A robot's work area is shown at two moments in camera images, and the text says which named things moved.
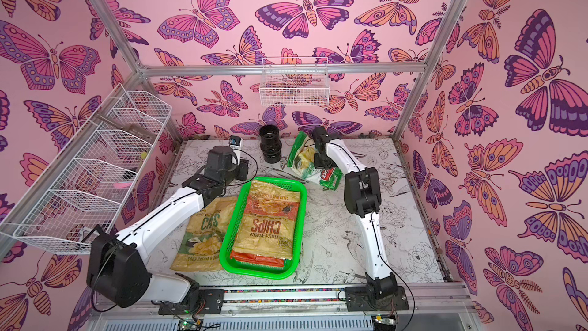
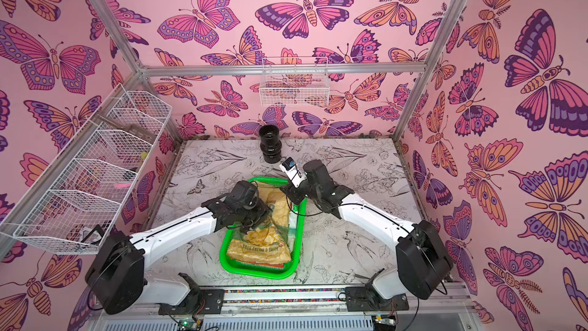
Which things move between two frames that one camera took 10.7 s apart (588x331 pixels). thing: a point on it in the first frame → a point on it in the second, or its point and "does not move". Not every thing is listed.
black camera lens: (270, 144) does not move
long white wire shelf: (83, 201) does not move
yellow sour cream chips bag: (200, 250) → (269, 243)
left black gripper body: (240, 173) → (255, 214)
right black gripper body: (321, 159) → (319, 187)
